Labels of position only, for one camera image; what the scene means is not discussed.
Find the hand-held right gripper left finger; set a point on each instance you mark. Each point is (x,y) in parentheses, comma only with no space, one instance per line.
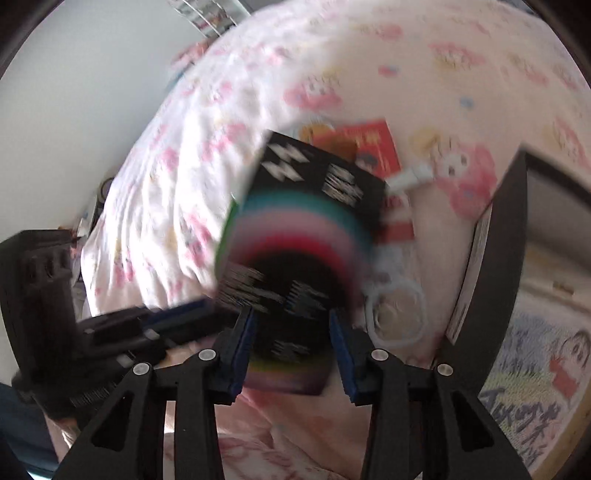
(242,350)

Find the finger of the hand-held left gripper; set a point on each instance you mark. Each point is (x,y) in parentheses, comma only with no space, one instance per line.
(184,318)
(115,332)

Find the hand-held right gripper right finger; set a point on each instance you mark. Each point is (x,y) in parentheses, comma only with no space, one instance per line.
(344,360)

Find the clear printed phone case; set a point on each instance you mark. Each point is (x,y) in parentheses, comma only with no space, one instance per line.
(398,318)

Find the black box with rainbow arcs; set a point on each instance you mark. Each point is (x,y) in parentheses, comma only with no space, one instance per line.
(300,230)

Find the black cardboard storage box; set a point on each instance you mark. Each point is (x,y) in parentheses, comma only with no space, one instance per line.
(503,258)

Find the blue denim clothing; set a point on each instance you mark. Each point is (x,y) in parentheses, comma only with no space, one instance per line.
(21,434)

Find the pink cartoon printed bedsheet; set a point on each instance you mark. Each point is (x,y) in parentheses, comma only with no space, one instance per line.
(194,161)

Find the white smartwatch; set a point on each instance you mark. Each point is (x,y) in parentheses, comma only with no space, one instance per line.
(411,177)

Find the cartoon pegboard card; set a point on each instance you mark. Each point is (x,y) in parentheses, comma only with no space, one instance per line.
(545,383)

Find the red printed packet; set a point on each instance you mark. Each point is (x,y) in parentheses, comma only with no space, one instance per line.
(369,143)

